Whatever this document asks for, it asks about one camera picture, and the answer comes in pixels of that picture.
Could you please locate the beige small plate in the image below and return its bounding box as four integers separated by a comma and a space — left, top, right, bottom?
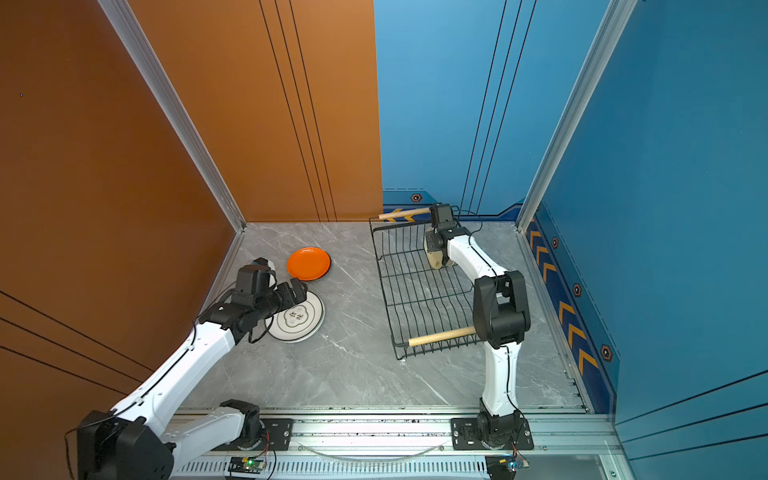
426, 250, 453, 270

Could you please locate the orange small plate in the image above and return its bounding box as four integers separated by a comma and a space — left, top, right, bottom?
286, 247, 332, 281

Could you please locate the black wire dish rack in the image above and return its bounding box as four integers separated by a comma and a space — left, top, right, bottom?
369, 215, 480, 360

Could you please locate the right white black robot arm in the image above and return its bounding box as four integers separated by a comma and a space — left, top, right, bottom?
408, 203, 534, 450

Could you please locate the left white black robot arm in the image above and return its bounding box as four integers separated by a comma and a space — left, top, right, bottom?
65, 258, 308, 479

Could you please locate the left green circuit board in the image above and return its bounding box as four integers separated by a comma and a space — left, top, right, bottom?
227, 457, 269, 476

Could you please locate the green circuit board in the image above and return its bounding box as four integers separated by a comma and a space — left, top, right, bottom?
485, 456, 530, 480
227, 457, 269, 476

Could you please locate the right green circuit board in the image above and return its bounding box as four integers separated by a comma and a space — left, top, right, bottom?
485, 456, 530, 480

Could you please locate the far wooden rack handle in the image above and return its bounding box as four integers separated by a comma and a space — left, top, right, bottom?
378, 207, 430, 220

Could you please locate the wooden rack handle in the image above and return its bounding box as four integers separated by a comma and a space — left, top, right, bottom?
408, 327, 476, 347
378, 207, 430, 220

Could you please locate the near wooden rack handle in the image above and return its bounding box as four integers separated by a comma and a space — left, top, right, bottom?
408, 327, 476, 347

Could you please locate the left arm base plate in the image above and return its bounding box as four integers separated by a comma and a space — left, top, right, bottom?
214, 418, 294, 453

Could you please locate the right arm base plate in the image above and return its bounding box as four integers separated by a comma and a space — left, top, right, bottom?
450, 416, 535, 451

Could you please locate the aluminium front rail frame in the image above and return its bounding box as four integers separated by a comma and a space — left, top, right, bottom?
167, 408, 633, 479

